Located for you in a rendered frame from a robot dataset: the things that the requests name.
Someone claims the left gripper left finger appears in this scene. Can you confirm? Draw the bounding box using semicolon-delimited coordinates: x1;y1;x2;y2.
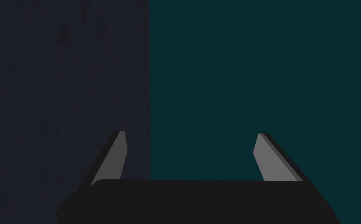
81;130;128;188

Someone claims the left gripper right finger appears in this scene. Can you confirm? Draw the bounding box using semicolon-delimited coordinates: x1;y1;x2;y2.
253;133;308;182

